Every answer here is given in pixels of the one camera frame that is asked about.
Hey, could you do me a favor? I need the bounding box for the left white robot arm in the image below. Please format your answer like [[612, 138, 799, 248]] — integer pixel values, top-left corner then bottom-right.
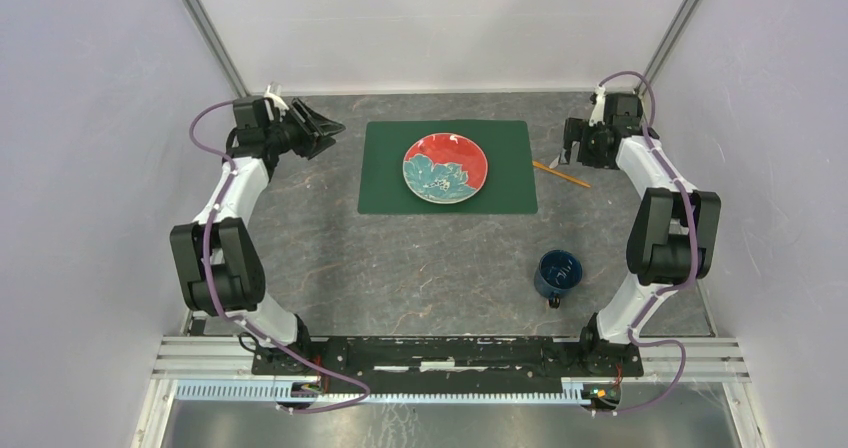
[[169, 94, 345, 376]]

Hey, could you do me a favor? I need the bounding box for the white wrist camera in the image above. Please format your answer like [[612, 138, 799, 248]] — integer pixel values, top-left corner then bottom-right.
[[588, 84, 606, 126], [263, 82, 289, 113]]

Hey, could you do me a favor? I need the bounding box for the silver metal fork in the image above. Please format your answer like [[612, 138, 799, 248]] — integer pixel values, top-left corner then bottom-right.
[[548, 154, 563, 169]]

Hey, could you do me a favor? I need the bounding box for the aluminium frame rail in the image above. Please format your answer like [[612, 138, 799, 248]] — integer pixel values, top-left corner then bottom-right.
[[153, 336, 751, 383]]

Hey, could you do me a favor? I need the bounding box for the blue slotted cable duct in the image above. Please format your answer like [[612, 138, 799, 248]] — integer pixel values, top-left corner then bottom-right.
[[174, 380, 620, 407]]

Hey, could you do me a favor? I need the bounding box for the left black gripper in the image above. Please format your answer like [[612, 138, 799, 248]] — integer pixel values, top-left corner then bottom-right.
[[264, 98, 345, 161]]

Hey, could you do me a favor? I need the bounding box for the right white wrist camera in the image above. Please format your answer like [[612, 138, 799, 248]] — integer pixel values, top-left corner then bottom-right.
[[588, 84, 606, 126]]

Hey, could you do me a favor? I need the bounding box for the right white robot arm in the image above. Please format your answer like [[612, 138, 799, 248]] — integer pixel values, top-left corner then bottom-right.
[[558, 86, 721, 376]]

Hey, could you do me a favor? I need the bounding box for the green rectangular placemat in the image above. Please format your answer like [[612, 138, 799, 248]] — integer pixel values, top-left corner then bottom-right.
[[358, 119, 538, 215]]

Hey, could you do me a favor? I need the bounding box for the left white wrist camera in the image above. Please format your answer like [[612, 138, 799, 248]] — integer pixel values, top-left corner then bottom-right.
[[263, 82, 289, 113]]

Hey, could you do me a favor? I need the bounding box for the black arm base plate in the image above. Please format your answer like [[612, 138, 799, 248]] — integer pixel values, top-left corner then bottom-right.
[[239, 336, 645, 396]]

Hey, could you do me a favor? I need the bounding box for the red teal floral plate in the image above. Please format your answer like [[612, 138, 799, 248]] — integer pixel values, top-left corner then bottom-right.
[[402, 132, 489, 205]]

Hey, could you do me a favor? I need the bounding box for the dark blue mug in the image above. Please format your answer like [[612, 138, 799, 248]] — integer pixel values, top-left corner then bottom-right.
[[533, 250, 583, 309]]

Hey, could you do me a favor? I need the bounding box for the yellow pencil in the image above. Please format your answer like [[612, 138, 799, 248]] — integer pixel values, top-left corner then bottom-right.
[[532, 160, 592, 189]]

